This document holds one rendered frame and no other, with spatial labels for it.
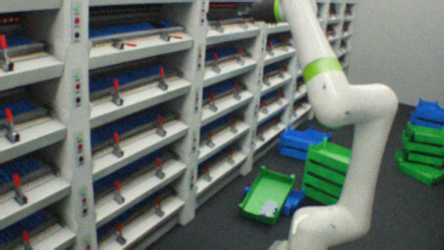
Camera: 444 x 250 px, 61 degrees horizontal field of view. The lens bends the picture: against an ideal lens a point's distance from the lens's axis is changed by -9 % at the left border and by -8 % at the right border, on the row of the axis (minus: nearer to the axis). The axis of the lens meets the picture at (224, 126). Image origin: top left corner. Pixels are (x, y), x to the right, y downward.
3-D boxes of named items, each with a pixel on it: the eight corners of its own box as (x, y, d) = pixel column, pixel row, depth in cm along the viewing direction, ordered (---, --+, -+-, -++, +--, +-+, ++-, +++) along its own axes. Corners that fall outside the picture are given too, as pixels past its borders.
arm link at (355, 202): (373, 243, 129) (411, 89, 112) (335, 253, 123) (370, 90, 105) (350, 224, 140) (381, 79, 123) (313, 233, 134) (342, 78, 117)
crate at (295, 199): (303, 201, 235) (305, 189, 232) (291, 217, 218) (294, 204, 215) (257, 187, 248) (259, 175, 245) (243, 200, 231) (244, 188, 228)
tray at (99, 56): (191, 48, 172) (199, 28, 168) (85, 70, 122) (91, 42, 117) (157, 28, 178) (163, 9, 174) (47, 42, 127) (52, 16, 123)
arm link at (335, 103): (347, 133, 116) (372, 113, 105) (311, 135, 111) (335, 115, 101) (328, 79, 123) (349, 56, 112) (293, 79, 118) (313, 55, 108)
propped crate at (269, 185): (274, 226, 208) (273, 217, 203) (239, 213, 217) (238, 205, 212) (295, 184, 226) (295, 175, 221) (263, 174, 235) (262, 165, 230)
